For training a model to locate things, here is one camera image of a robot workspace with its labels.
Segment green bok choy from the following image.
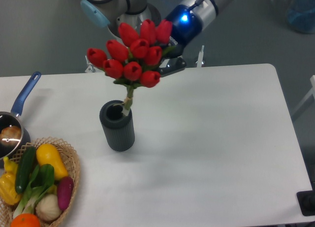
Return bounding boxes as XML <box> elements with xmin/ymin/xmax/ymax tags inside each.
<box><xmin>13</xmin><ymin>164</ymin><xmax>55</xmax><ymax>218</ymax></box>

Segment red tulip bouquet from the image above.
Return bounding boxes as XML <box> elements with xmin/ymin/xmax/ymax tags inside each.
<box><xmin>87</xmin><ymin>19</ymin><xmax>174</xmax><ymax>116</ymax></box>

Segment white furniture frame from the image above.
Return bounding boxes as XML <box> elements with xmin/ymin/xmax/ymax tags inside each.
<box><xmin>291</xmin><ymin>75</ymin><xmax>315</xmax><ymax>122</ymax></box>

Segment brown bun in pan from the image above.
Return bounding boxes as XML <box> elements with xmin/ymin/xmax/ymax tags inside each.
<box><xmin>0</xmin><ymin>126</ymin><xmax>22</xmax><ymax>147</ymax></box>

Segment blue plastic bag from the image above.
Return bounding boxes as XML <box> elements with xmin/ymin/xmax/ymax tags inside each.
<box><xmin>286</xmin><ymin>0</ymin><xmax>315</xmax><ymax>34</ymax></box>

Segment black device at table edge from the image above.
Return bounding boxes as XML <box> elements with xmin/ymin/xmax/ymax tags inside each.
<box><xmin>296</xmin><ymin>191</ymin><xmax>315</xmax><ymax>216</ymax></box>

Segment dark grey ribbed vase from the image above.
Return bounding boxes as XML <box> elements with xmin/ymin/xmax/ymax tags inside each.
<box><xmin>99</xmin><ymin>100</ymin><xmax>135</xmax><ymax>152</ymax></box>

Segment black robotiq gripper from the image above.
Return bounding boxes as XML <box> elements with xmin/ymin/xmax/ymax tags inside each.
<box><xmin>157</xmin><ymin>4</ymin><xmax>203</xmax><ymax>76</ymax></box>

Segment yellow bell pepper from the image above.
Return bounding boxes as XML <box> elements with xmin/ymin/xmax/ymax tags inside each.
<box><xmin>0</xmin><ymin>157</ymin><xmax>22</xmax><ymax>205</ymax></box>

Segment yellow squash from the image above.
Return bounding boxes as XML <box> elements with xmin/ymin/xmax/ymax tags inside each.
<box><xmin>36</xmin><ymin>143</ymin><xmax>68</xmax><ymax>181</ymax></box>

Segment green cucumber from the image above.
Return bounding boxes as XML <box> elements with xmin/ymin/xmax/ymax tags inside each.
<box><xmin>15</xmin><ymin>146</ymin><xmax>36</xmax><ymax>194</ymax></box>

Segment white garlic bulb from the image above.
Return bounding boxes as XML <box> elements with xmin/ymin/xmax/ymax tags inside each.
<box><xmin>35</xmin><ymin>194</ymin><xmax>62</xmax><ymax>222</ymax></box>

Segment purple eggplant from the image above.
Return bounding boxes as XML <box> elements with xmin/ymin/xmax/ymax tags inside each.
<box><xmin>57</xmin><ymin>176</ymin><xmax>74</xmax><ymax>211</ymax></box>

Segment orange fruit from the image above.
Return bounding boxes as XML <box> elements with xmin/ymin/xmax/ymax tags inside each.
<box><xmin>10</xmin><ymin>213</ymin><xmax>40</xmax><ymax>227</ymax></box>

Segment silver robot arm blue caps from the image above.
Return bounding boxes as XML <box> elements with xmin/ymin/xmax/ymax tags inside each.
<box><xmin>80</xmin><ymin>0</ymin><xmax>233</xmax><ymax>77</ymax></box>

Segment blue handled saucepan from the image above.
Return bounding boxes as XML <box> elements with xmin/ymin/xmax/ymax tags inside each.
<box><xmin>0</xmin><ymin>71</ymin><xmax>41</xmax><ymax>168</ymax></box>

